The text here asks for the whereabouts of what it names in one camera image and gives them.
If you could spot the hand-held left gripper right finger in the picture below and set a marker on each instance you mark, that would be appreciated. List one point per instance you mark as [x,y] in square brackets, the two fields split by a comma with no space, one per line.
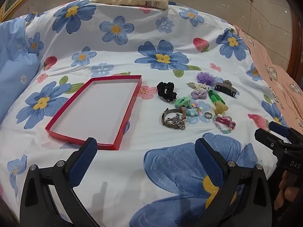
[209,162]

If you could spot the black rhinestone claw clip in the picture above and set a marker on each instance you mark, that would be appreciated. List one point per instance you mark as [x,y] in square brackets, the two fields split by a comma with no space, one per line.
[224,87]

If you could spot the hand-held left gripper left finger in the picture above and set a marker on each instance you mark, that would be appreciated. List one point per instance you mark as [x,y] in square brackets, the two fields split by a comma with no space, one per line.
[82,162]

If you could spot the green hair clip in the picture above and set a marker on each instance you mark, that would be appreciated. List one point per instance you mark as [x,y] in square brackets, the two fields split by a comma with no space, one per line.
[214,97]

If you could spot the wooden door frame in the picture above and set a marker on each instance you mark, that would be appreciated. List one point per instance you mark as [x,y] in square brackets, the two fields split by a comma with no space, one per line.
[297,52]

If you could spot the yellow hair clip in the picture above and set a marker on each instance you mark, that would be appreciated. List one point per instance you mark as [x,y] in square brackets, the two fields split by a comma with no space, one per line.
[221,107]

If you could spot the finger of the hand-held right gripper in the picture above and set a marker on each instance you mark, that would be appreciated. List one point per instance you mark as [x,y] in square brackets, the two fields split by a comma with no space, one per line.
[279,127]
[265,136]

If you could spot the purple bow hair clip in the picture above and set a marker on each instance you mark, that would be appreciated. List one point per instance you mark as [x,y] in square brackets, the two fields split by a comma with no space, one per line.
[198,95]

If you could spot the light blue pillow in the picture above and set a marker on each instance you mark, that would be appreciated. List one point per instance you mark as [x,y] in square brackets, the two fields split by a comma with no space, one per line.
[14,71]

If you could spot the red shallow box tray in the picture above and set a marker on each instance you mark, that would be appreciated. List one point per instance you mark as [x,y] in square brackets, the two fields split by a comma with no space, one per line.
[94,113]

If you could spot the gold framed picture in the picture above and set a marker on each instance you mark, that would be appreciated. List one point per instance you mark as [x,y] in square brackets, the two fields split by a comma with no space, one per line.
[14,2]

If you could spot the pink printed blanket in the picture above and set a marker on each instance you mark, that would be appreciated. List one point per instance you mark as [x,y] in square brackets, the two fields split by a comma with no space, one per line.
[279,82]

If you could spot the pink hair clip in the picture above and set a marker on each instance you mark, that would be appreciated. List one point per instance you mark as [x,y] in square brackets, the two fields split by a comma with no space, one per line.
[227,123]

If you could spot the person's right hand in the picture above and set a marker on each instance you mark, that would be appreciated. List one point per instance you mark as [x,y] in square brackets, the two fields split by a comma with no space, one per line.
[285,189]

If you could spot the black scrunchie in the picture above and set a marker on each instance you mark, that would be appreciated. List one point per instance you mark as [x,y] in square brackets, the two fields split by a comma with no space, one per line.
[171,95]

